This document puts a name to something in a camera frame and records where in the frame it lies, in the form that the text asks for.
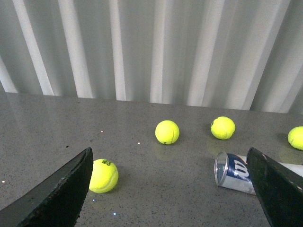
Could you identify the yellow tennis ball near left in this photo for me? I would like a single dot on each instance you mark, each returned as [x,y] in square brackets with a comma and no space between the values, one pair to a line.
[104,176]

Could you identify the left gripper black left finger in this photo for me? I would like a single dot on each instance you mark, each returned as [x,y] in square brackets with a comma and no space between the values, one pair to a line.
[57,201]

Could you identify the yellow tennis ball right centre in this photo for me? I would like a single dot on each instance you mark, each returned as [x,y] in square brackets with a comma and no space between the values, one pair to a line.
[223,128]

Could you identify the yellow tennis ball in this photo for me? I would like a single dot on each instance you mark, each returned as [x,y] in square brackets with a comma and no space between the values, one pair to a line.
[295,137]
[167,132]
[104,176]
[223,128]

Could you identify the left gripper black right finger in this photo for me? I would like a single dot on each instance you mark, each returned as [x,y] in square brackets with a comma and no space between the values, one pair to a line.
[278,189]

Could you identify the yellow tennis ball far right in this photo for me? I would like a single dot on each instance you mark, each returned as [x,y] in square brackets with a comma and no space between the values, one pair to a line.
[295,137]

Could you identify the white pleated curtain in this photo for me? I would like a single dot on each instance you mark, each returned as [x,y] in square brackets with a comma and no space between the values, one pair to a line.
[236,54]

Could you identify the clear Wilson tennis ball can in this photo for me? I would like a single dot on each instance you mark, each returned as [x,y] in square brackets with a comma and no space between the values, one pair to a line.
[231,172]

